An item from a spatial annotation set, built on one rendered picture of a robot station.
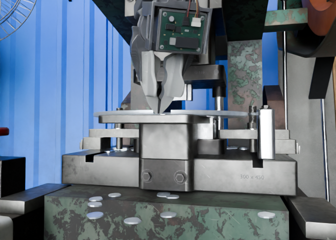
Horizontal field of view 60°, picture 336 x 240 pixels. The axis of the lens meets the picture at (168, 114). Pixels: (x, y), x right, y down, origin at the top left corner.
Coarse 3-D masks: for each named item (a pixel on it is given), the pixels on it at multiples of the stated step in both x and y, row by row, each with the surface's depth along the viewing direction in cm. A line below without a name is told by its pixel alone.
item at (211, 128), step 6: (210, 120) 62; (198, 126) 63; (204, 126) 63; (210, 126) 62; (198, 132) 63; (204, 132) 63; (210, 132) 62; (198, 138) 63; (204, 138) 63; (210, 138) 62
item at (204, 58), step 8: (200, 0) 60; (208, 0) 60; (208, 40) 60; (208, 48) 60; (160, 56) 59; (200, 56) 60; (208, 56) 60; (160, 64) 62; (192, 64) 60; (200, 64) 60; (208, 64) 60
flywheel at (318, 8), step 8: (304, 0) 89; (312, 0) 82; (320, 0) 80; (312, 8) 80; (320, 8) 75; (328, 8) 66; (312, 16) 80; (320, 16) 72; (328, 16) 66; (312, 24) 80; (320, 24) 72; (328, 24) 66; (320, 32) 72
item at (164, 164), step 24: (120, 120) 40; (144, 120) 40; (168, 120) 39; (192, 120) 39; (144, 144) 52; (168, 144) 51; (192, 144) 51; (144, 168) 52; (168, 168) 51; (192, 168) 51
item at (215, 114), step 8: (96, 112) 49; (104, 112) 47; (112, 112) 45; (120, 112) 44; (128, 112) 44; (136, 112) 43; (144, 112) 43; (152, 112) 42; (168, 112) 51; (176, 112) 42; (184, 112) 42; (192, 112) 43; (200, 112) 43; (208, 112) 43; (216, 112) 44; (224, 112) 45; (232, 112) 46; (240, 112) 48
